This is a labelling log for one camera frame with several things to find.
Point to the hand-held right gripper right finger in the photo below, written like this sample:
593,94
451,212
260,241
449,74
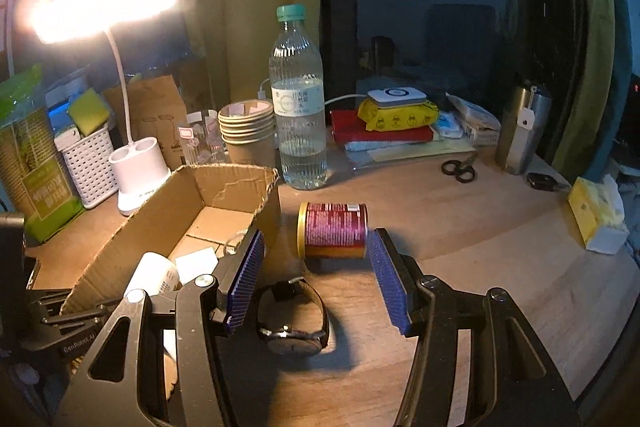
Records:
392,282

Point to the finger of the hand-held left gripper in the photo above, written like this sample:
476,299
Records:
52,298
75,319

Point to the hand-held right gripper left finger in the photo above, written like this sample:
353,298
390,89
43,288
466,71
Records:
247,277

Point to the white cube adapter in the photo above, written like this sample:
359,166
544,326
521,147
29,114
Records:
196,264

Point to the white plastic bottle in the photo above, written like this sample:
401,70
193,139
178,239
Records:
150,274

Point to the cardboard box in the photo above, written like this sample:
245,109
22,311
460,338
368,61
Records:
220,187

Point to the red and gold tin can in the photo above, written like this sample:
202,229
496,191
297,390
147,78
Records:
332,229

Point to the green printed packet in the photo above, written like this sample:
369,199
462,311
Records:
35,177

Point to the white plastic basket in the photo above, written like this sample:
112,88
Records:
90,167

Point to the stack of brown paper cups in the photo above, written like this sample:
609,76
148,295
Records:
247,147

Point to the pale paper folder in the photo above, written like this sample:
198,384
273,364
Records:
400,151

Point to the clear water bottle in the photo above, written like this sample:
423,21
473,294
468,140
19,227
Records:
300,147

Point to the white desk lamp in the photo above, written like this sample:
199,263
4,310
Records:
135,172

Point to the blue white box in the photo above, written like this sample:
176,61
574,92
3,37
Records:
60,117

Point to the red book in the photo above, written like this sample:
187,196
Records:
350,127

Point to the yellow wipes pack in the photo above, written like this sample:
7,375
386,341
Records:
395,119

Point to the blue white packet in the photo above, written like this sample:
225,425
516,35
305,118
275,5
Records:
450,126

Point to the green yellow sponge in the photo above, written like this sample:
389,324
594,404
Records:
90,109

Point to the small black object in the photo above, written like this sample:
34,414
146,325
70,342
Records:
542,181

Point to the white flat device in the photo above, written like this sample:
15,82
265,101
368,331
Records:
395,96

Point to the steel tumbler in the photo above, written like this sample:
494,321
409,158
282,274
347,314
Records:
517,142

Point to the white paper packet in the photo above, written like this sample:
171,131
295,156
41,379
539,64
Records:
475,112

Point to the brown paper bag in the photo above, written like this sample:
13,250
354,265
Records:
155,107

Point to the yellow tissue box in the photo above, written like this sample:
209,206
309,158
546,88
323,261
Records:
592,217

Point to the dark jar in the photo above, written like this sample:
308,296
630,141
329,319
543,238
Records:
382,52

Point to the dark chair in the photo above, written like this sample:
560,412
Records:
460,37

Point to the green hanging cloth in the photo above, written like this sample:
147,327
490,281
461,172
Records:
595,57

